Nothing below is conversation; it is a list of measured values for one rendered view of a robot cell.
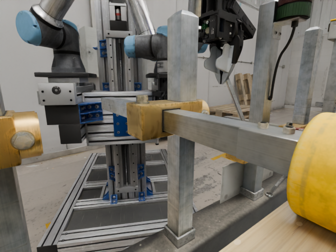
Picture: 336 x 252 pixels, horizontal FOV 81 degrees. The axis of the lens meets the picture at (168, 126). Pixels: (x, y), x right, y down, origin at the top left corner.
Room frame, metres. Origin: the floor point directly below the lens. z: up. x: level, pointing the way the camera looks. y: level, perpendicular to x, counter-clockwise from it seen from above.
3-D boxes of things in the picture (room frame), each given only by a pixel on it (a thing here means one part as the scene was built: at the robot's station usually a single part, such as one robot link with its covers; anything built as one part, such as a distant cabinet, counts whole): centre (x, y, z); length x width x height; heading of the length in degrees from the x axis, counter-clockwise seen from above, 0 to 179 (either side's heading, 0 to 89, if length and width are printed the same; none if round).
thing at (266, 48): (0.48, -0.23, 0.93); 0.03 x 0.03 x 0.48; 36
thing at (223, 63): (0.49, -0.13, 1.04); 0.06 x 0.03 x 0.09; 126
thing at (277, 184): (0.54, -0.34, 0.70); 0.20 x 0.02 x 0.01; 135
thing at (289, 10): (0.44, -0.25, 1.14); 0.06 x 0.06 x 0.02
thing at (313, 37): (0.62, -0.43, 0.91); 0.03 x 0.03 x 0.48; 36
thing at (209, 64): (0.51, -0.11, 1.04); 0.06 x 0.03 x 0.09; 126
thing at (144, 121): (0.32, 0.00, 0.95); 0.13 x 0.06 x 0.05; 126
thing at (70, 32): (1.00, 0.49, 1.21); 0.13 x 0.12 x 0.14; 164
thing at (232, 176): (0.51, -0.24, 0.75); 0.26 x 0.01 x 0.10; 126
